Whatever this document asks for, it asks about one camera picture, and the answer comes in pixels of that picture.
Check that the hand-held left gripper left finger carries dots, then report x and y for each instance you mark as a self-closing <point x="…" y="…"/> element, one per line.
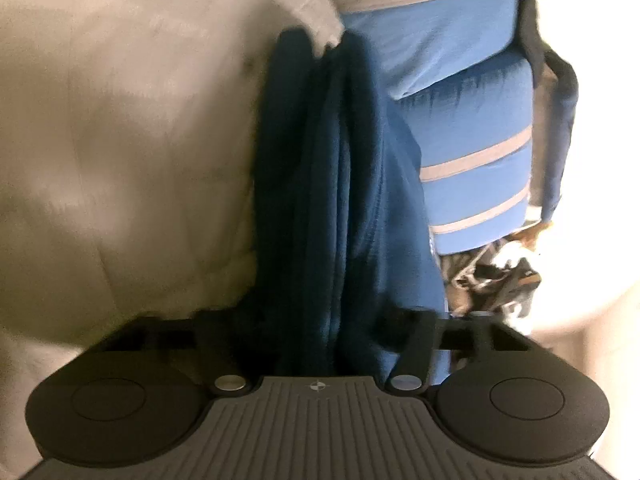
<point x="215" y="350"/>

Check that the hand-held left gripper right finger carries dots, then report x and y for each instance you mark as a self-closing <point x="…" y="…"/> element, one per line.
<point x="417" y="350"/>

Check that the blue sweatshirt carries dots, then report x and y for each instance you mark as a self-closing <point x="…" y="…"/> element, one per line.
<point x="325" y="210"/>

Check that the striped canvas bag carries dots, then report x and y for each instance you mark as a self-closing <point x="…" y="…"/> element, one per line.
<point x="480" y="275"/>

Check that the white quilted mattress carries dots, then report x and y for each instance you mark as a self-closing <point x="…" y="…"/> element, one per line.
<point x="125" y="135"/>

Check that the blue grey-striped cushion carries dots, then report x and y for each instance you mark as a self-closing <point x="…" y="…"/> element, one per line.
<point x="450" y="35"/>

